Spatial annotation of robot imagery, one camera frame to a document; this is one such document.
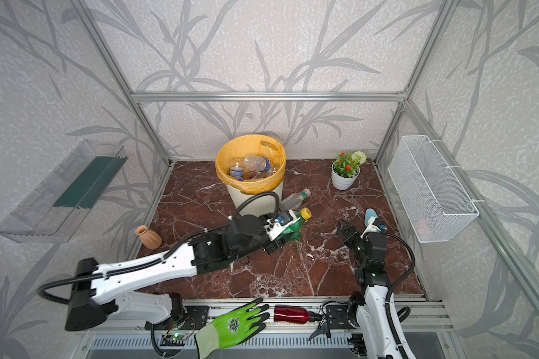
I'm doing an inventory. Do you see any green plastic soda bottle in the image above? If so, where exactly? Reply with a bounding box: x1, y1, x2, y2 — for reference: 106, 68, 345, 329
281, 207, 312, 242

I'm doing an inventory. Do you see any clear bottle white cap green band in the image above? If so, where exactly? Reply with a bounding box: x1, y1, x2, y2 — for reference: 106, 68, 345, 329
280, 188, 311, 210

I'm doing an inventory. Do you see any blue label bottle white cap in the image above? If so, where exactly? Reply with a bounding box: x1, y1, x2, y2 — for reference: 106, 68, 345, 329
243, 154, 272, 173

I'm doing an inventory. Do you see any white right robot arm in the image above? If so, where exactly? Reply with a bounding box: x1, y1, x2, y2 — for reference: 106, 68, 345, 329
336, 218, 416, 358

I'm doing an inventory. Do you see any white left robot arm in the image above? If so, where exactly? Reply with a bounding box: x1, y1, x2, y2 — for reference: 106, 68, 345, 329
64, 212, 302, 331

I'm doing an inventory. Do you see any white ribbed waste bin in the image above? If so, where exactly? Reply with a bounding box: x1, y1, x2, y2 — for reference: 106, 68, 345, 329
225, 179, 284, 217

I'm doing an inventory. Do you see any yellow bin liner bag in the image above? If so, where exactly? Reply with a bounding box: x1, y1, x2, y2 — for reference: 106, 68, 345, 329
215, 134, 287, 194

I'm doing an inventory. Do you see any light blue silicone spatula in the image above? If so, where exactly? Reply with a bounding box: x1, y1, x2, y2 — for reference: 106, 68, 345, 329
365, 208, 378, 226

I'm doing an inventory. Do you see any white pot with flowers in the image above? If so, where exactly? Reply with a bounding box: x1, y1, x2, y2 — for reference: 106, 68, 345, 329
332, 151, 368, 191

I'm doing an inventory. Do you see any red metallic bottle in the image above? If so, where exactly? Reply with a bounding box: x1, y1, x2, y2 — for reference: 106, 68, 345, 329
273, 305, 323, 325

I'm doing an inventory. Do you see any green black work glove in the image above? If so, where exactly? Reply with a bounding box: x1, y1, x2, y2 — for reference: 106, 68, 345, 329
195, 298, 270, 359

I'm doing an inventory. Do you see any small terracotta vase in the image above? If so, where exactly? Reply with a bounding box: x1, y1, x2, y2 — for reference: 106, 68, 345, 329
135, 225, 163, 250

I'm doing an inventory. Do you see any green circuit board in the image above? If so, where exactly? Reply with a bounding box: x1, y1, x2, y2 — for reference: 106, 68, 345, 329
160, 333, 188, 347

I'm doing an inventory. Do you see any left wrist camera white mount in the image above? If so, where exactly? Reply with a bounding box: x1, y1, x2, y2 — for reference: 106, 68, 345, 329
264, 209, 305, 242

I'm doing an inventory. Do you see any white wire mesh basket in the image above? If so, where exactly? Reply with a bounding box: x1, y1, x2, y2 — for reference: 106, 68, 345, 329
388, 135, 479, 243

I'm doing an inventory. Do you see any aluminium frame crossbar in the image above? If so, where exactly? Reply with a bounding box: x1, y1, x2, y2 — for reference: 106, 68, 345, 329
130, 91, 405, 103

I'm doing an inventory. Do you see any clear acrylic wall shelf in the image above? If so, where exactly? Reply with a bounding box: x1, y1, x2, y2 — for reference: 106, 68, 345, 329
0, 140, 127, 244

